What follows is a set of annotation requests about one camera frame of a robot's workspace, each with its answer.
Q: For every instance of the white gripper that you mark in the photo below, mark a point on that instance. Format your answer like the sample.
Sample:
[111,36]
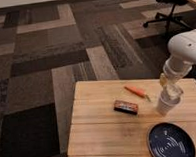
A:
[174,69]

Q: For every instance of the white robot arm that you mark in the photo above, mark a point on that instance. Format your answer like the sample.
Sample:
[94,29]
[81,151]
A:
[182,49]

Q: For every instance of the white ceramic cup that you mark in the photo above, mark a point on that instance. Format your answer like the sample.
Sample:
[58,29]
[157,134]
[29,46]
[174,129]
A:
[165,104]

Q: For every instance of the orange carrot toy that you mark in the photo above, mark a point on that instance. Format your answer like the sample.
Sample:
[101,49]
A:
[139,92]

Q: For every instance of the brown chocolate bar pack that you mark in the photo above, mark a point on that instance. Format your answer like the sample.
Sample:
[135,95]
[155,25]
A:
[124,106]

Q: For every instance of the dark blue plate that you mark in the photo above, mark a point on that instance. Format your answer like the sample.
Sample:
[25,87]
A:
[170,140]

